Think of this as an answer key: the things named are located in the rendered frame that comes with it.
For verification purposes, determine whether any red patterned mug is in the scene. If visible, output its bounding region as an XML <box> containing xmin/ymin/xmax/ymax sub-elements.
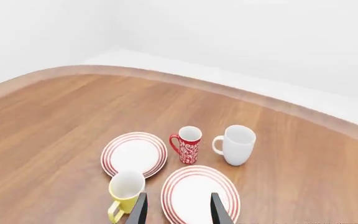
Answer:
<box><xmin>168</xmin><ymin>125</ymin><xmax>203</xmax><ymax>165</ymax></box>

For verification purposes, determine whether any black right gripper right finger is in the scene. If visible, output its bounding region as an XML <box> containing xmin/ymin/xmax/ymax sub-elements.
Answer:
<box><xmin>210</xmin><ymin>192</ymin><xmax>235</xmax><ymax>224</ymax></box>

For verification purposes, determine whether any yellow and white mug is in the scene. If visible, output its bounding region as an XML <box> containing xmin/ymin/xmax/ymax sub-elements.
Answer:
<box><xmin>108</xmin><ymin>170</ymin><xmax>146</xmax><ymax>223</ymax></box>

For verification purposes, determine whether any white plate with red rings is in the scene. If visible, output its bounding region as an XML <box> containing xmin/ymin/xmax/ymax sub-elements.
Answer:
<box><xmin>160</xmin><ymin>164</ymin><xmax>241</xmax><ymax>224</ymax></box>
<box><xmin>100</xmin><ymin>131</ymin><xmax>169</xmax><ymax>180</ymax></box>

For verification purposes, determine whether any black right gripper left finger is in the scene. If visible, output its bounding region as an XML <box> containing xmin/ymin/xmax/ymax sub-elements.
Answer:
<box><xmin>125</xmin><ymin>192</ymin><xmax>149</xmax><ymax>224</ymax></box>

